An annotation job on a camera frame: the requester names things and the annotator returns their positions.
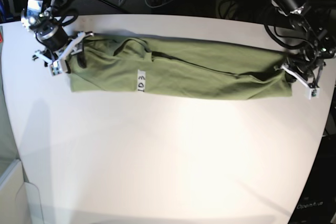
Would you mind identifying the green T-shirt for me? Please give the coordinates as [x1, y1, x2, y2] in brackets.
[68, 35, 292, 100]

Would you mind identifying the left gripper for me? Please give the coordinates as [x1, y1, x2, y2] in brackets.
[274, 56, 326, 88]

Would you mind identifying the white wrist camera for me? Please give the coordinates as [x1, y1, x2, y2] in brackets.
[49, 59, 70, 76]
[305, 87, 320, 100]

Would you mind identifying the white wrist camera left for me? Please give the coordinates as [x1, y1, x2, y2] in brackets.
[305, 87, 320, 100]

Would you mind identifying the white bin at left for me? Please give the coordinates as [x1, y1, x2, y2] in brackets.
[1, 158, 44, 223]

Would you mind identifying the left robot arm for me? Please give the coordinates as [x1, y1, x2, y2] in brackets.
[264, 0, 335, 91]

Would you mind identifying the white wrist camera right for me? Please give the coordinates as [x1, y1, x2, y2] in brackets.
[49, 59, 70, 76]

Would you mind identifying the white label ID3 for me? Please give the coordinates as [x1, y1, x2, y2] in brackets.
[136, 69, 146, 92]

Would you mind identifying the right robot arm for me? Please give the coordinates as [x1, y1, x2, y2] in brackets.
[21, 0, 94, 76]

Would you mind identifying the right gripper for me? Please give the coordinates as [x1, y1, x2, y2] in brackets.
[32, 31, 94, 72]

